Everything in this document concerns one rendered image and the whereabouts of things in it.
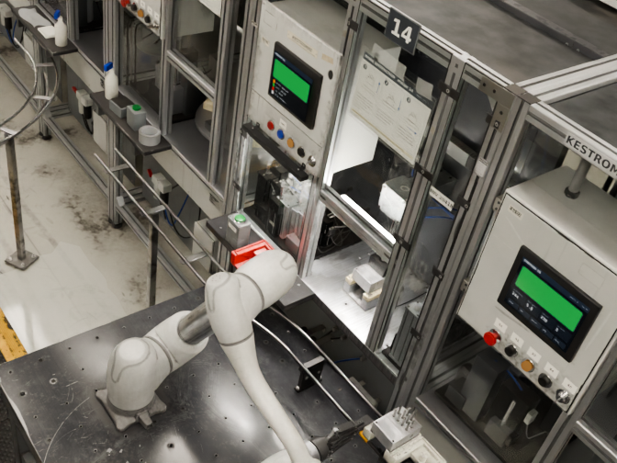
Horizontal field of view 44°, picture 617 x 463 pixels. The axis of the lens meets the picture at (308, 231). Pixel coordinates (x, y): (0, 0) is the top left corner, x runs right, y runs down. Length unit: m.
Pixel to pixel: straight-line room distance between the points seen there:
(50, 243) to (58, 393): 1.69
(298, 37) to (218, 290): 0.91
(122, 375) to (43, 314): 1.49
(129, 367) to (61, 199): 2.26
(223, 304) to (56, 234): 2.45
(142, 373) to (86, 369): 0.36
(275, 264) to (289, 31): 0.80
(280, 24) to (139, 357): 1.17
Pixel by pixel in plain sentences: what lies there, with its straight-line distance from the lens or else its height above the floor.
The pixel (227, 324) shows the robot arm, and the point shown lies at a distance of 2.07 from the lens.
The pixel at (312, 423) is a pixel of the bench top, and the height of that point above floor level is 0.68.
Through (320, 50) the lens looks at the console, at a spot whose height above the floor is 1.80.
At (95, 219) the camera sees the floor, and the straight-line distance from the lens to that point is 4.50.
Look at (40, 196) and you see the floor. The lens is 4.68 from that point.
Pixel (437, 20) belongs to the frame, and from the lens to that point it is 2.29.
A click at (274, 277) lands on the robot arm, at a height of 1.41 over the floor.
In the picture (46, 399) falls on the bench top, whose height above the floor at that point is 0.68.
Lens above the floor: 2.87
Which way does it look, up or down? 39 degrees down
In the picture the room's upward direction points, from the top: 12 degrees clockwise
